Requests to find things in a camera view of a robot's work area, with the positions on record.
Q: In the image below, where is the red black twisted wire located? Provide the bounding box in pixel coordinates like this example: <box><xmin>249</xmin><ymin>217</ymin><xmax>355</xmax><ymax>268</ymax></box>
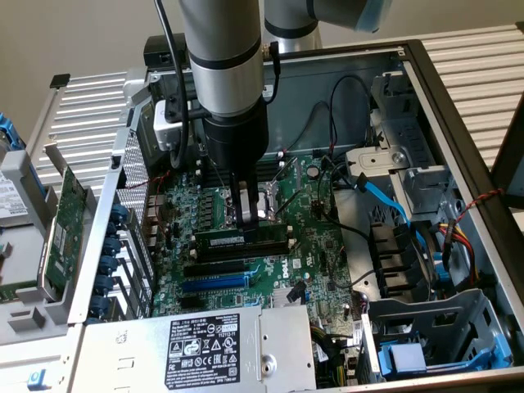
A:
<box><xmin>122</xmin><ymin>170</ymin><xmax>173</xmax><ymax>246</ymax></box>
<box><xmin>453</xmin><ymin>187</ymin><xmax>507</xmax><ymax>225</ymax></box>

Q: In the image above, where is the green RAM stick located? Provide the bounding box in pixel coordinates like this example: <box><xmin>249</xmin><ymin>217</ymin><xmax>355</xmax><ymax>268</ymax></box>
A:
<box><xmin>194</xmin><ymin>224</ymin><xmax>287</xmax><ymax>249</ymax></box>
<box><xmin>0</xmin><ymin>281</ymin><xmax>38</xmax><ymax>304</ymax></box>

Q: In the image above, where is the metal rear port stack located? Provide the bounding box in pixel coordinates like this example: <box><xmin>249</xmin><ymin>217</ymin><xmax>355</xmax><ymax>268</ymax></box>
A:
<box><xmin>143</xmin><ymin>194</ymin><xmax>169</xmax><ymax>249</ymax></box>

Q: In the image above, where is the blue SATA wire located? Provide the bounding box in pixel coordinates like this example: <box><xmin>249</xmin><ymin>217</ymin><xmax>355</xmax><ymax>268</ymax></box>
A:
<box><xmin>354</xmin><ymin>171</ymin><xmax>431</xmax><ymax>263</ymax></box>

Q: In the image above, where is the black fan wire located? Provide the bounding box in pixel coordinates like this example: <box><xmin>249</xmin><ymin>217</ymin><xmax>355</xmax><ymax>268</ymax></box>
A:
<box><xmin>317</xmin><ymin>161</ymin><xmax>372</xmax><ymax>242</ymax></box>

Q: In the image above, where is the black power supply label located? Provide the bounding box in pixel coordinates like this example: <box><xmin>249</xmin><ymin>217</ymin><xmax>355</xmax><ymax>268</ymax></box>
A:
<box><xmin>164</xmin><ymin>313</ymin><xmax>242</xmax><ymax>390</ymax></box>

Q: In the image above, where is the green Dell motherboard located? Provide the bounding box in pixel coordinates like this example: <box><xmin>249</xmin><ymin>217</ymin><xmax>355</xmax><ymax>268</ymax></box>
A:
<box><xmin>151</xmin><ymin>153</ymin><xmax>366</xmax><ymax>384</ymax></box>

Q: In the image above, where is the blue square button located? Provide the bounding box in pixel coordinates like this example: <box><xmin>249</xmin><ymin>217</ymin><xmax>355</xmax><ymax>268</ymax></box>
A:
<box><xmin>27</xmin><ymin>369</ymin><xmax>48</xmax><ymax>391</ymax></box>

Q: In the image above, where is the grey disk bay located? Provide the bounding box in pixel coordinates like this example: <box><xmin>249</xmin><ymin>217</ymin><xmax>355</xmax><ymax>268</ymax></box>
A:
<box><xmin>359</xmin><ymin>288</ymin><xmax>515</xmax><ymax>382</ymax></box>

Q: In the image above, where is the silver chipset heatsink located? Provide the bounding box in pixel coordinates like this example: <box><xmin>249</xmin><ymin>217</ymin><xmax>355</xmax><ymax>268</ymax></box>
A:
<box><xmin>272</xmin><ymin>286</ymin><xmax>310</xmax><ymax>308</ymax></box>

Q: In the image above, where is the black looped wire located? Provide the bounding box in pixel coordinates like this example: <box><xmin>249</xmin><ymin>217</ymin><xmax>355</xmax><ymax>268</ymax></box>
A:
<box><xmin>329</xmin><ymin>73</ymin><xmax>374</xmax><ymax>165</ymax></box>

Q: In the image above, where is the open metal PC case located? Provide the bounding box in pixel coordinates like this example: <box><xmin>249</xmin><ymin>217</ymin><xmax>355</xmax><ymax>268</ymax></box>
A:
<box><xmin>67</xmin><ymin>38</ymin><xmax>524</xmax><ymax>393</ymax></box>

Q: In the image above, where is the black fan shroud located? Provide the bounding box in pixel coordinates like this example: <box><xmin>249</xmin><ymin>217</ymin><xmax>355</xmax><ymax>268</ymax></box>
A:
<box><xmin>368</xmin><ymin>220</ymin><xmax>435</xmax><ymax>302</ymax></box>

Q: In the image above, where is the blue plastic disk carrier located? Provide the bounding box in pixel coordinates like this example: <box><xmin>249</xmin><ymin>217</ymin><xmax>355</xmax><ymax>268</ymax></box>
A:
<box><xmin>378</xmin><ymin>335</ymin><xmax>513</xmax><ymax>380</ymax></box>

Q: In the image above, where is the CPU socket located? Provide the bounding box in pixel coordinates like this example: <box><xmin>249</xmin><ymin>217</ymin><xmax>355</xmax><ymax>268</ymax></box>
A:
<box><xmin>219</xmin><ymin>182</ymin><xmax>286</xmax><ymax>230</ymax></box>

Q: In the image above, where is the green graphics card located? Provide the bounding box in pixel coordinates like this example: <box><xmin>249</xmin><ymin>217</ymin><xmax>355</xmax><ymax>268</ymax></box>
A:
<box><xmin>36</xmin><ymin>142</ymin><xmax>89</xmax><ymax>302</ymax></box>

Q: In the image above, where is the grey parts rack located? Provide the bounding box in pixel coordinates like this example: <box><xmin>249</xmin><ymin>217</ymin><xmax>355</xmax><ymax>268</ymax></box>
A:
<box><xmin>0</xmin><ymin>149</ymin><xmax>99</xmax><ymax>347</ymax></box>

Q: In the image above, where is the silver power supply unit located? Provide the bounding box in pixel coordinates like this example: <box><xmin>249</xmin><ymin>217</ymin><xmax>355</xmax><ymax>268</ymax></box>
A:
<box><xmin>69</xmin><ymin>305</ymin><xmax>318</xmax><ymax>393</ymax></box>

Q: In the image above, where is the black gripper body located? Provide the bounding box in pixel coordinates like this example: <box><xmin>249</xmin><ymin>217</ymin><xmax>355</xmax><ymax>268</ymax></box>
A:
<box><xmin>203</xmin><ymin>101</ymin><xmax>271</xmax><ymax>182</ymax></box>

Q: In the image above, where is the blue plastic disk bracket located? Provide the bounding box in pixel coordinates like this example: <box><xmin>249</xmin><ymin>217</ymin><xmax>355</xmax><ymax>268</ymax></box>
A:
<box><xmin>0</xmin><ymin>113</ymin><xmax>26</xmax><ymax>153</ymax></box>

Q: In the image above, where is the black box behind case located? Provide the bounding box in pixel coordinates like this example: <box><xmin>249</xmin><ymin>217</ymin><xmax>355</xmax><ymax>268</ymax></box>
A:
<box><xmin>143</xmin><ymin>34</ymin><xmax>189</xmax><ymax>69</ymax></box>

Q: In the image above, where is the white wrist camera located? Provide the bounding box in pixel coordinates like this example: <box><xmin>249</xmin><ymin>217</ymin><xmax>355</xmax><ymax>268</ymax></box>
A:
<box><xmin>153</xmin><ymin>100</ymin><xmax>193</xmax><ymax>153</ymax></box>

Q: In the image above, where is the long black expansion slot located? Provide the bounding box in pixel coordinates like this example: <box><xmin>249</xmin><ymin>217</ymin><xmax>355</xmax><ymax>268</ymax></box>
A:
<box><xmin>183</xmin><ymin>260</ymin><xmax>246</xmax><ymax>278</ymax></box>

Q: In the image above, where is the power supply wire bundle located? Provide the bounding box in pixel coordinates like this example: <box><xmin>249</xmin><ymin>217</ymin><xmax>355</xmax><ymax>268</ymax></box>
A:
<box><xmin>309</xmin><ymin>323</ymin><xmax>350</xmax><ymax>384</ymax></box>

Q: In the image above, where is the yellow red power wire bundle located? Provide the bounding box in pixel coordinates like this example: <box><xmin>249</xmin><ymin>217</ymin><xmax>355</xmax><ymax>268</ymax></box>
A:
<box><xmin>436</xmin><ymin>219</ymin><xmax>495</xmax><ymax>290</ymax></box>

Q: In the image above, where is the metal socket cover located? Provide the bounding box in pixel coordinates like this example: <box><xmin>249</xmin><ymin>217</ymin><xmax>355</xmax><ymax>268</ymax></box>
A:
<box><xmin>269</xmin><ymin>156</ymin><xmax>304</xmax><ymax>196</ymax></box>

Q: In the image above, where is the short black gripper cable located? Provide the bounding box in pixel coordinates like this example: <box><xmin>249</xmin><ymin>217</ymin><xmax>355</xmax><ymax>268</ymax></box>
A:
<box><xmin>266</xmin><ymin>40</ymin><xmax>284</xmax><ymax>104</ymax></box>

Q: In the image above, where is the silver disk bay cage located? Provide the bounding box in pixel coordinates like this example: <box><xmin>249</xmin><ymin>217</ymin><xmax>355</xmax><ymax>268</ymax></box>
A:
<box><xmin>343</xmin><ymin>69</ymin><xmax>463</xmax><ymax>218</ymax></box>

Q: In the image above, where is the silver hard disk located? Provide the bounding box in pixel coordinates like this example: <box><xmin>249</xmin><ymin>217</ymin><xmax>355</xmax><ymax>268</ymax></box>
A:
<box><xmin>0</xmin><ymin>169</ymin><xmax>29</xmax><ymax>227</ymax></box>

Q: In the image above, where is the blue expansion slot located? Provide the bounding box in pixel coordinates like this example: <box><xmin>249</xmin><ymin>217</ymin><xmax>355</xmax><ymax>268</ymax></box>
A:
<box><xmin>182</xmin><ymin>273</ymin><xmax>251</xmax><ymax>293</ymax></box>

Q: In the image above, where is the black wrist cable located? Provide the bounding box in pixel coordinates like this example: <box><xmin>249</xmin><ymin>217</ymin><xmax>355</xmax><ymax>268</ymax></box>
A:
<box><xmin>154</xmin><ymin>0</ymin><xmax>192</xmax><ymax>169</ymax></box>

